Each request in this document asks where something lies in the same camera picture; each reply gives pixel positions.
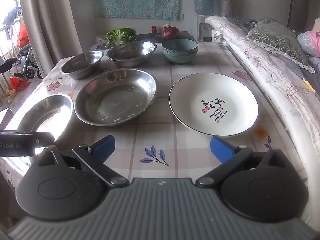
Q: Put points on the red onion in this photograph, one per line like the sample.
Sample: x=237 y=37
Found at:
x=170 y=32

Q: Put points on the large stainless steel bowl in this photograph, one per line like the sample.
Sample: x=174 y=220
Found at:
x=131 y=52

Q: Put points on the wheelchair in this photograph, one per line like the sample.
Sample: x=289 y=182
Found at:
x=25 y=65

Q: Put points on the white pink quilt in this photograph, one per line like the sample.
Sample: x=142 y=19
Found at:
x=250 y=50

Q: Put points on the floral patterned roll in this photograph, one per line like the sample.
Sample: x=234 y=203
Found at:
x=228 y=1

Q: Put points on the green floral pillow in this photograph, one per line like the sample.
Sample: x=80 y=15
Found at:
x=277 y=40

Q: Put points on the red bag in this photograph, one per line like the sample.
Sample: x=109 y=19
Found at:
x=20 y=83

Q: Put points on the clothes drying rack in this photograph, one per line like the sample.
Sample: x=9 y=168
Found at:
x=11 y=22

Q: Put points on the checked floral tablecloth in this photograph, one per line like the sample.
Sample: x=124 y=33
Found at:
x=155 y=140

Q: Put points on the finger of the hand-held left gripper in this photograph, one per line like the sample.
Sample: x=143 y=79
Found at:
x=43 y=140

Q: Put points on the pink blanket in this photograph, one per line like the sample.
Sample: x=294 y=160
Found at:
x=313 y=42

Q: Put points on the napa cabbage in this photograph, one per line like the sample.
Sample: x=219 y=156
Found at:
x=120 y=36

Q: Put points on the dark printed board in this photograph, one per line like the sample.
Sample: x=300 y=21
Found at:
x=147 y=36

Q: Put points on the small stainless steel bowl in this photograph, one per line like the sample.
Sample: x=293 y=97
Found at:
x=82 y=63

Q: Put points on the white ceramic plate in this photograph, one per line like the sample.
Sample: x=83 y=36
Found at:
x=200 y=90

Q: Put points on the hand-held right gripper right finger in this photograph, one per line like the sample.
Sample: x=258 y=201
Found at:
x=221 y=150

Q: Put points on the red bottle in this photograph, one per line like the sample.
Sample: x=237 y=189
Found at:
x=154 y=29

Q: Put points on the orange bag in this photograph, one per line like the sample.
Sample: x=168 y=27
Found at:
x=22 y=36

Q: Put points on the white plastic bag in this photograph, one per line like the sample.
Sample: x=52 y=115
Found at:
x=100 y=40

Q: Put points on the stainless steel plate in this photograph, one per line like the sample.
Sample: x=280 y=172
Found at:
x=45 y=115
x=116 y=100

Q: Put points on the beige curtain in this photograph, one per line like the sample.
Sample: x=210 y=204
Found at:
x=50 y=17

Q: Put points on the blue water jug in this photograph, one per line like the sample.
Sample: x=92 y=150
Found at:
x=203 y=0

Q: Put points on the grey clothing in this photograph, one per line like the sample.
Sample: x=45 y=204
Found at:
x=240 y=21

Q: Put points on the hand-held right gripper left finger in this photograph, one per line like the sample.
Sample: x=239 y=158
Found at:
x=105 y=146

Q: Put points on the teal ceramic bowl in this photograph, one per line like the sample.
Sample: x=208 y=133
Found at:
x=180 y=51

